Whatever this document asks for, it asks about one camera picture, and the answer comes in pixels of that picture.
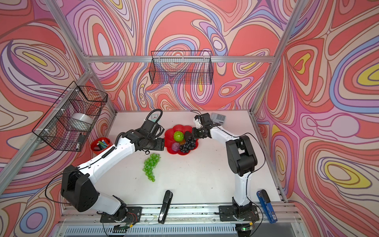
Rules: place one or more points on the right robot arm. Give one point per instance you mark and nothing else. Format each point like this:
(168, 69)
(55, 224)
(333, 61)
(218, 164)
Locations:
(242, 161)

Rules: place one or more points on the green grape bunch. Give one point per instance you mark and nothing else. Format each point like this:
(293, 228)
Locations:
(150, 164)

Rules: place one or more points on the bright green bumpy fruit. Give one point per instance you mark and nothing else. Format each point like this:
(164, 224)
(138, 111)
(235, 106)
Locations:
(178, 136)

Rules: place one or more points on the dark purple grape bunch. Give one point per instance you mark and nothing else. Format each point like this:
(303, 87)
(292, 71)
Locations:
(187, 145)

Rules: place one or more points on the dark avocado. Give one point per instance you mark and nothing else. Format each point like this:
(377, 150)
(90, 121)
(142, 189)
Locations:
(188, 136)

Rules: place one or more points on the black wire basket on left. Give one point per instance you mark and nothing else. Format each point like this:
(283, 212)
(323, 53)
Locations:
(61, 132)

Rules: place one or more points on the grey calculator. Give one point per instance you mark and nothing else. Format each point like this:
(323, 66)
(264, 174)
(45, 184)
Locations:
(218, 118)

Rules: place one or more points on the red pen cup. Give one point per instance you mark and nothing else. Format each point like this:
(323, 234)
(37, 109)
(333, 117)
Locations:
(99, 145)

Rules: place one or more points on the teal small clock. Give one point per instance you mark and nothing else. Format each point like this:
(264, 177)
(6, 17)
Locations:
(152, 118)

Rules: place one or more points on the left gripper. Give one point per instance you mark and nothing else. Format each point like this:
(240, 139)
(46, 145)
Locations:
(160, 145)

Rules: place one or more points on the black wire basket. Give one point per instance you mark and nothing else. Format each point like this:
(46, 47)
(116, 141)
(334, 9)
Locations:
(181, 67)
(61, 132)

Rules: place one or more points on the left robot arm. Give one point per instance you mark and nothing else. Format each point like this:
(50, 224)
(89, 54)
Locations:
(78, 181)

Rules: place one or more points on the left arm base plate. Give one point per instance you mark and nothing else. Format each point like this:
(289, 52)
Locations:
(129, 215)

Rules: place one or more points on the red flower-shaped fruit bowl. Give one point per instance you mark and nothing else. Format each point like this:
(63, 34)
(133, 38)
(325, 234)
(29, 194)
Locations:
(169, 140)

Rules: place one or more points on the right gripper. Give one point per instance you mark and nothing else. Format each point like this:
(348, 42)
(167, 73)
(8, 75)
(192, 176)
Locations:
(195, 136)

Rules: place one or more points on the black stapler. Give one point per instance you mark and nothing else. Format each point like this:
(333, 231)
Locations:
(165, 206)

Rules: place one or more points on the black wire basket at back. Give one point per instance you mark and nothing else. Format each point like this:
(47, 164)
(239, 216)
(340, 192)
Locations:
(181, 67)

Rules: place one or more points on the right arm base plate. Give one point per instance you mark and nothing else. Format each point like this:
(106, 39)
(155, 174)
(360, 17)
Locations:
(229, 213)

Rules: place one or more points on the purple round fruit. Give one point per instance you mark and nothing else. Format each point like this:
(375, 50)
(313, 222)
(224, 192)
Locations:
(176, 147)

